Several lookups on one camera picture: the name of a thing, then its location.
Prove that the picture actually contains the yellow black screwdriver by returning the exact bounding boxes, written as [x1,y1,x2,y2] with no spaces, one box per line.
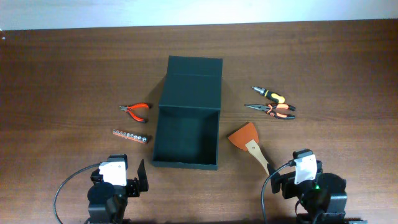
[252,86,285,103]

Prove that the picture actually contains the small red cutting pliers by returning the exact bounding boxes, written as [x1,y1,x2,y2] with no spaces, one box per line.
[119,103,152,123]

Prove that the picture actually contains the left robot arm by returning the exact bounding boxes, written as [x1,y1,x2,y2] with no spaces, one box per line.
[87,156,149,224]

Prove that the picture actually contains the orange scraper wooden handle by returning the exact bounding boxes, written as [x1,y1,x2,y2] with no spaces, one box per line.
[228,122,269,175]

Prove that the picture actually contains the dark green open box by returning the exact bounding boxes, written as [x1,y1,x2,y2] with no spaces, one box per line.
[152,56,223,170]

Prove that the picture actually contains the orange needle nose pliers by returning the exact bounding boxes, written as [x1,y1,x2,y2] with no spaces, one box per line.
[245,103,295,120]

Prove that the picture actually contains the orange socket bit rail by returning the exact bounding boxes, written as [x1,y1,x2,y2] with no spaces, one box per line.
[112,129,151,144]

